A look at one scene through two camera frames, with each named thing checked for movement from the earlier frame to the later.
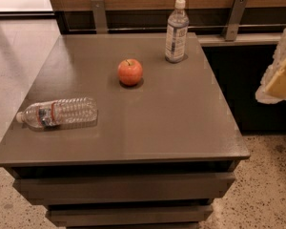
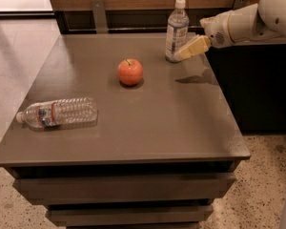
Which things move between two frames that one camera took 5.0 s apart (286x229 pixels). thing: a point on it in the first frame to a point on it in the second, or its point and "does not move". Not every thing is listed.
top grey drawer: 125,185 does not move
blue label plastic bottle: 176,32 does not move
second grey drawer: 129,215 does not move
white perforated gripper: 280,80 to 216,30
